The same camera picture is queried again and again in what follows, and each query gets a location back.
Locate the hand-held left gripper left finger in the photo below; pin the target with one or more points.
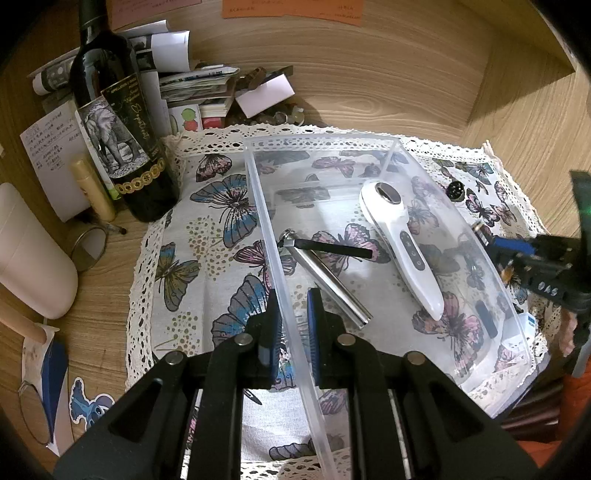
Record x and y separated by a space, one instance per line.
271 332

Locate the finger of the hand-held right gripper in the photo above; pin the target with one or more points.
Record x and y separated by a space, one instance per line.
512 247

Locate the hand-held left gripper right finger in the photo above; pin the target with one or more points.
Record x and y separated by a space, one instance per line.
316 332

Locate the small dark cylindrical battery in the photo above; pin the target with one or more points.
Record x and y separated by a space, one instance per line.
482 233

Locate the clear plastic storage box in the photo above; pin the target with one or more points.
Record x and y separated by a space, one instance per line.
369 295

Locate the white handheld massager device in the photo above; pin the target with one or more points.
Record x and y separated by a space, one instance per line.
406 240

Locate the blue and white small box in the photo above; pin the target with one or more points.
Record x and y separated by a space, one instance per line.
524 330

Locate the small black rectangular device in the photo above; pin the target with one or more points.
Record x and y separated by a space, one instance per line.
485 319

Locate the small black round knob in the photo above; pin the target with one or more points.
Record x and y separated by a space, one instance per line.
456 190

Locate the butterfly printed lace cloth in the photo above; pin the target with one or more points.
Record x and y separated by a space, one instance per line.
198 240

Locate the orange cloth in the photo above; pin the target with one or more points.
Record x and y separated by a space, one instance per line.
577 415

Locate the blue cartoon sticker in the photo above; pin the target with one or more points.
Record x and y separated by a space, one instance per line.
87 404

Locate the small round mirror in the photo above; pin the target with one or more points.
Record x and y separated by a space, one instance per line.
90 249

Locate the blue triangular card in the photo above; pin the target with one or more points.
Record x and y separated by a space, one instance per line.
55 387

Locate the cream lip balm tube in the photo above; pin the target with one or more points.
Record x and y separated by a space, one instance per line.
92 187

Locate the white blank card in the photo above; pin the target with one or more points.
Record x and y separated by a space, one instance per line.
265 94

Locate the dark wine bottle elephant label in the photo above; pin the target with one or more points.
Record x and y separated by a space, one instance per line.
120 138

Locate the wooden stick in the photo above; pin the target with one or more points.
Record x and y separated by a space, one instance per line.
21 323

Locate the white rounded plastic container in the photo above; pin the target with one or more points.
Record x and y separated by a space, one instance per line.
27 258

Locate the stack of papers and booklets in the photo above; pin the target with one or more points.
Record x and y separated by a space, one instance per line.
184 78

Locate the white handwritten note paper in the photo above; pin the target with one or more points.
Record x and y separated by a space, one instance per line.
51 152

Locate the orange sticky note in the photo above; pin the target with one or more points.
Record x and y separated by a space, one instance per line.
291 8

